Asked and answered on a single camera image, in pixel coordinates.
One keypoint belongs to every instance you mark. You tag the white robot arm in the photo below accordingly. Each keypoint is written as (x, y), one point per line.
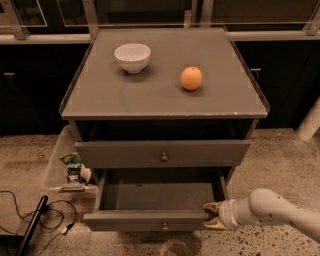
(263, 207)

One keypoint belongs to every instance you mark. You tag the black bar on floor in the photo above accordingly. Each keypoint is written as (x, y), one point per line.
(32, 226)

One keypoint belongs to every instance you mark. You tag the grey top drawer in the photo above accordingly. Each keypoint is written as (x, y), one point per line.
(162, 154)

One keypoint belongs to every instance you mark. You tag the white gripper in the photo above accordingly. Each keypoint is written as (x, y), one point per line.
(226, 213)

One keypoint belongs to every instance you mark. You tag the orange fruit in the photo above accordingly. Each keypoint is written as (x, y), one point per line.
(191, 78)

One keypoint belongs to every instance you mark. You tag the grey drawer cabinet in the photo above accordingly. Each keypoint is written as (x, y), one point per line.
(107, 103)

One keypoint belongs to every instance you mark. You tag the grey drawer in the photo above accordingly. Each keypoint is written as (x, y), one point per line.
(156, 199)
(162, 154)

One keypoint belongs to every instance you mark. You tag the clear plastic bin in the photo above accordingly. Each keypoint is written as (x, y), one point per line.
(55, 176)

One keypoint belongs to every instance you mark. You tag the white ceramic bowl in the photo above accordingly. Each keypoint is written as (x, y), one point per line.
(133, 57)

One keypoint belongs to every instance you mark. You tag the white table leg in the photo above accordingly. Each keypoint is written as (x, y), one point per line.
(311, 123)

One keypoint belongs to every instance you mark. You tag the green snack bag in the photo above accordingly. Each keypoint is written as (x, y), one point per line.
(73, 163)

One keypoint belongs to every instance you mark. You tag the metal railing frame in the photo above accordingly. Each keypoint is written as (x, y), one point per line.
(80, 21)

